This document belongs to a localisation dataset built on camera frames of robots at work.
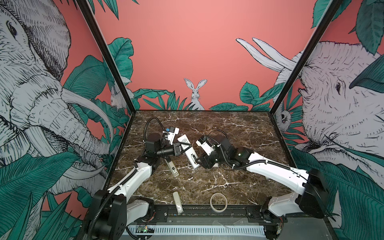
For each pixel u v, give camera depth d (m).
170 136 0.72
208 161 0.66
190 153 0.75
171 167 0.86
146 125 1.14
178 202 0.75
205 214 0.76
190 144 0.75
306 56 0.86
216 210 0.75
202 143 0.67
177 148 0.68
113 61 0.92
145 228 0.70
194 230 0.70
